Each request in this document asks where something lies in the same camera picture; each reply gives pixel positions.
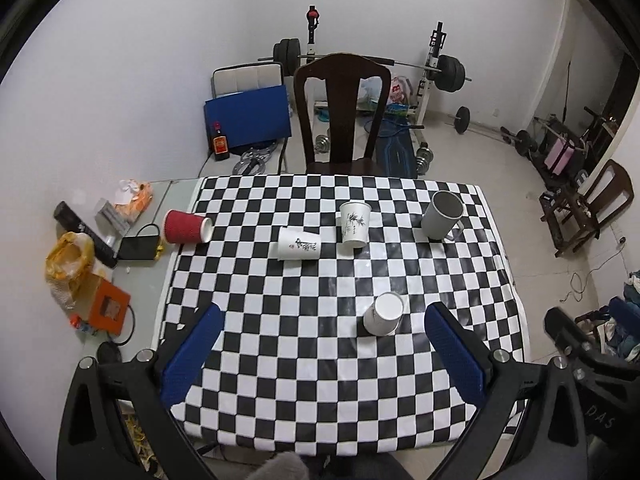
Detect orange white plastic bag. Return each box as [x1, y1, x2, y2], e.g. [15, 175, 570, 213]
[113, 178, 154, 224]

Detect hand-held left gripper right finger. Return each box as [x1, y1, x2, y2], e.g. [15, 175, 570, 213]
[424, 302, 583, 480]

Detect barbell with black plates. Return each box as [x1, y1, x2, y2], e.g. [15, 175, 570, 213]
[258, 37, 474, 94]

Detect black white checkered tablecloth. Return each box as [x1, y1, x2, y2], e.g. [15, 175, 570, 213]
[159, 174, 531, 459]

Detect white paper cup black print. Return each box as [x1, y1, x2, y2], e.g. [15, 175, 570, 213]
[276, 227, 321, 261]

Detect plain white paper cup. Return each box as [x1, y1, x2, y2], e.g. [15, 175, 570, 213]
[363, 292, 405, 336]

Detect dark glass bottle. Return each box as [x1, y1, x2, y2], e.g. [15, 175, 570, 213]
[211, 121, 230, 163]

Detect pink plastic bag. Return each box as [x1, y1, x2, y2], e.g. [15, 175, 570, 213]
[388, 76, 414, 107]

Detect dark wooden chair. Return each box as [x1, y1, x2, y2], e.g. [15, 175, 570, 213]
[292, 52, 392, 177]

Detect brown wooden chair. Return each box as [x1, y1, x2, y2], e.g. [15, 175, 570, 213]
[539, 160, 635, 259]

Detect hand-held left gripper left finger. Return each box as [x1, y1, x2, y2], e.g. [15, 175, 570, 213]
[56, 303, 224, 480]

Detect white floor cable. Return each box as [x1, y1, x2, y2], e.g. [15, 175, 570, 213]
[559, 242, 627, 303]

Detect white cup bamboo print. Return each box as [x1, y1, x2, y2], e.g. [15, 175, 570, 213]
[335, 201, 372, 249]

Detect long black box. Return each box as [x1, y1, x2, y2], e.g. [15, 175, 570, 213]
[53, 201, 119, 269]

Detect small barbell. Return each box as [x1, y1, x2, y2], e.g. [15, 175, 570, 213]
[444, 106, 532, 157]

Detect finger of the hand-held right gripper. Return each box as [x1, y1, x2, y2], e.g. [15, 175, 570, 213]
[608, 296, 640, 356]
[544, 306, 599, 360]

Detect silver box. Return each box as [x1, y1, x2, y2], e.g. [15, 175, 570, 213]
[94, 199, 132, 237]

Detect grey white mug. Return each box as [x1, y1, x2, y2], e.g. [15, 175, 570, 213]
[421, 190, 466, 243]

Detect red ribbed paper cup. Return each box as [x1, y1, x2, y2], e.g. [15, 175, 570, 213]
[163, 209, 213, 246]

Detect white weight rack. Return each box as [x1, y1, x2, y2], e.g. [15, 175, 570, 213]
[299, 5, 447, 147]

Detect orange box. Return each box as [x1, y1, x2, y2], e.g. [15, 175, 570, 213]
[79, 276, 132, 335]

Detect black cable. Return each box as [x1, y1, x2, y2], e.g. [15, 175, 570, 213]
[102, 304, 137, 346]

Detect yellow plastic bag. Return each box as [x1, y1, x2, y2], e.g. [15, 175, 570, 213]
[45, 231, 95, 310]

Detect exercise machine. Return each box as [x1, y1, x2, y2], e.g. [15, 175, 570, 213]
[520, 105, 623, 188]

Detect blue board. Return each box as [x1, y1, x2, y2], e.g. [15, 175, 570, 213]
[203, 84, 293, 152]

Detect blue black weight bench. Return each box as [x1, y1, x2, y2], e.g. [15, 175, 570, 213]
[374, 127, 418, 179]

